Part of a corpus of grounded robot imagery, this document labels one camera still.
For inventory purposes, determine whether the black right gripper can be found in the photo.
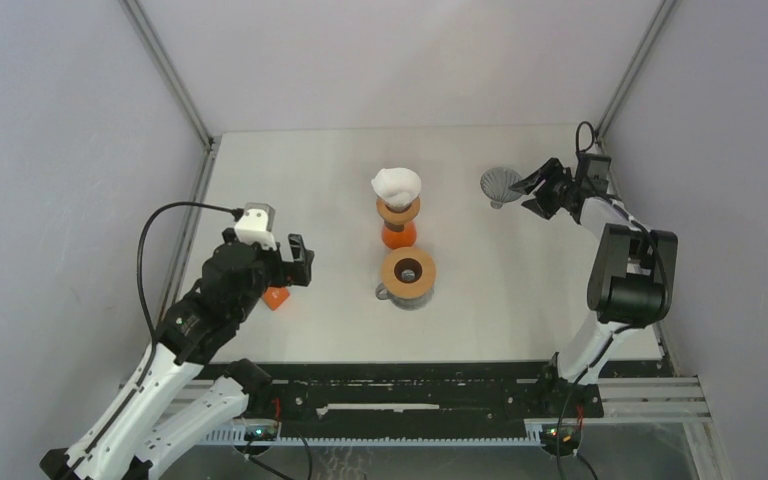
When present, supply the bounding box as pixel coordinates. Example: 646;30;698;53
512;157;581;221

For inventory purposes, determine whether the grey ribbed glass dripper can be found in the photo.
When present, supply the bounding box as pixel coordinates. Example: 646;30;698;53
480;167;522;210

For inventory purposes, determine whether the orange glass carafe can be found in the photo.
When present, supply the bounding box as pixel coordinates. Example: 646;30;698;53
381;221;418;250

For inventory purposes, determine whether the wooden dripper holder ring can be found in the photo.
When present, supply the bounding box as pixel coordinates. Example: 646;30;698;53
375;197;422;227

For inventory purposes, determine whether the white paper coffee filter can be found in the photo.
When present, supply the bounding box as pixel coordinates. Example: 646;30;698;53
370;167;422;210

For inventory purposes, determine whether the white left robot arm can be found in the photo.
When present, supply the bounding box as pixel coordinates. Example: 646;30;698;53
39;231;315;479

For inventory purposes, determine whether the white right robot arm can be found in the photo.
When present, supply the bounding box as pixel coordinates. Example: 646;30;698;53
509;153;678;416

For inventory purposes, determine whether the orange coffee filter box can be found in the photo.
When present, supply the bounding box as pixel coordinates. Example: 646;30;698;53
261;287;290;311

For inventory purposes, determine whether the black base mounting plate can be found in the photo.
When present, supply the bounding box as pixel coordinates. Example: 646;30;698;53
185;360;605;442

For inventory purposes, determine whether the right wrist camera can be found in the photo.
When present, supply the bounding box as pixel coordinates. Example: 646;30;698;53
575;152;612;196

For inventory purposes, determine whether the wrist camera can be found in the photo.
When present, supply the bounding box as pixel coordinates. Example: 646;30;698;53
233;202;278;251
575;152;612;196

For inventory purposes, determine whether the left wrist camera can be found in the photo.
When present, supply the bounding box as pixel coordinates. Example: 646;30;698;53
233;202;278;251

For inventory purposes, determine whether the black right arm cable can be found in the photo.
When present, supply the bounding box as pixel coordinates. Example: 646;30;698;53
554;121;673;480

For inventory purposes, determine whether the aluminium frame rail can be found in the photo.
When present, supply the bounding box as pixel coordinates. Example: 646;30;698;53
119;0;214;151

